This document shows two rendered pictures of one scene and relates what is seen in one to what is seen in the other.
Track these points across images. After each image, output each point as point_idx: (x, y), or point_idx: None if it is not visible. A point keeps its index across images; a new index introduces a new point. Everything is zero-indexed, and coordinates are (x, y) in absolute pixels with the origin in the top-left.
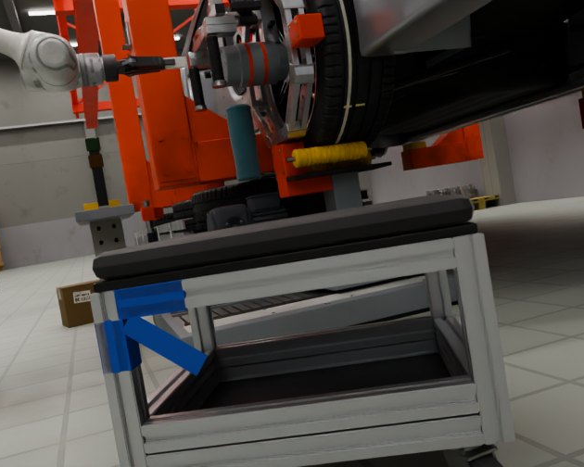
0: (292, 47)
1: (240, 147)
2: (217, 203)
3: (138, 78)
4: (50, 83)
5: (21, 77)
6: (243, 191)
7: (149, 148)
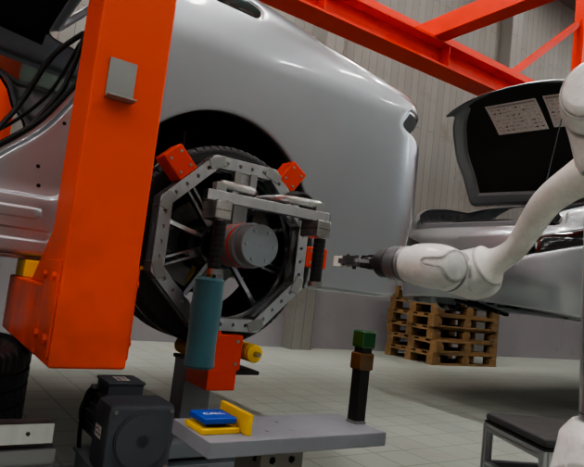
0: (306, 266)
1: (218, 330)
2: None
3: (140, 171)
4: (463, 294)
5: (465, 273)
6: (23, 364)
7: (104, 291)
